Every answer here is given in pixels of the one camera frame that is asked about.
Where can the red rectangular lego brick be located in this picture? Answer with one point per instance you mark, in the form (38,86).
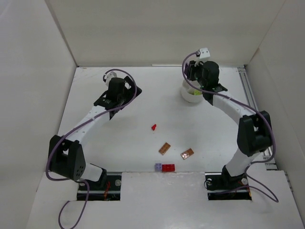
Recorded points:
(168,167)

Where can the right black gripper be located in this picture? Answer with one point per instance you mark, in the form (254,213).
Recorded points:
(190,70)

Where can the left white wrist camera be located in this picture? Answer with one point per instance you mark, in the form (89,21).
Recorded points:
(108,76)

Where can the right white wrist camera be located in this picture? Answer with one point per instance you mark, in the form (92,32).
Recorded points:
(203,54)

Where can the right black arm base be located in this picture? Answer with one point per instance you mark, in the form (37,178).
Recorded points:
(221,186)

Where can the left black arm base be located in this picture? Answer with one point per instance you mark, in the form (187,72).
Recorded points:
(103,185)

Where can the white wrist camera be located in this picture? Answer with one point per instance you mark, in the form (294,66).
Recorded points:
(203,54)
(108,76)

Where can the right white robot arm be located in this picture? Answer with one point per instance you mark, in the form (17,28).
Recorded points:
(254,128)

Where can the brown orange lego plate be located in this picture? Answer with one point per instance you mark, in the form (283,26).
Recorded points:
(186,154)

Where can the white round divided container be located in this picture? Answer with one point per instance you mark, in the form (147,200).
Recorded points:
(191,98)

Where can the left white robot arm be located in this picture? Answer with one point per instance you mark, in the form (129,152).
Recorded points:
(66,155)

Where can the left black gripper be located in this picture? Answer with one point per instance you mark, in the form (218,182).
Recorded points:
(133,85)

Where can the small lime green lego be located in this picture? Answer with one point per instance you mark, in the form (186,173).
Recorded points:
(196,93)

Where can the pale lavender lego brick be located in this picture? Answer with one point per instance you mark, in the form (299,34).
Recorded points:
(158,167)

